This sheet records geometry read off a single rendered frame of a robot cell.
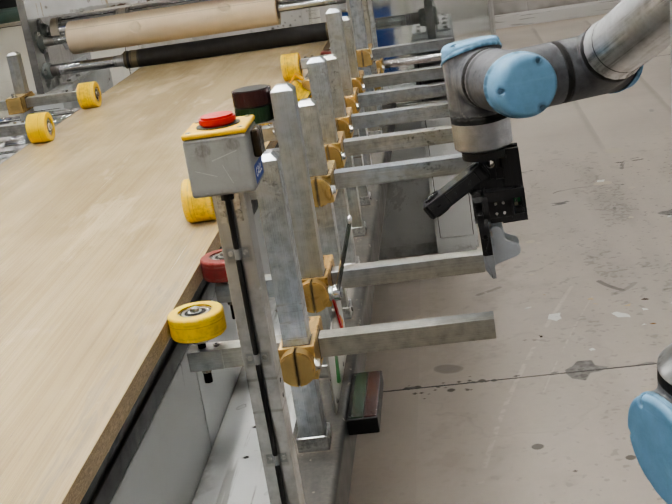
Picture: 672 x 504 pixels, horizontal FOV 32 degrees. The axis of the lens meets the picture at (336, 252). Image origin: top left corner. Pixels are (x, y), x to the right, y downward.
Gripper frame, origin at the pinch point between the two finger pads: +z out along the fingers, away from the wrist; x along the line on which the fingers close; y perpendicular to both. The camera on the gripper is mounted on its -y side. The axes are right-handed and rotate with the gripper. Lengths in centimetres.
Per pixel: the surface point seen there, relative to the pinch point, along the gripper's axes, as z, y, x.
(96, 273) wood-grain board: -9, -63, 0
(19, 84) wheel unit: -21, -137, 176
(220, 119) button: -41, -25, -57
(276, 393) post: -9, -25, -57
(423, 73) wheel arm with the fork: -12, -10, 123
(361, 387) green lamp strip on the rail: 11.9, -21.9, -12.0
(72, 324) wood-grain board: -9, -60, -23
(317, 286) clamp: -4.4, -26.2, -8.7
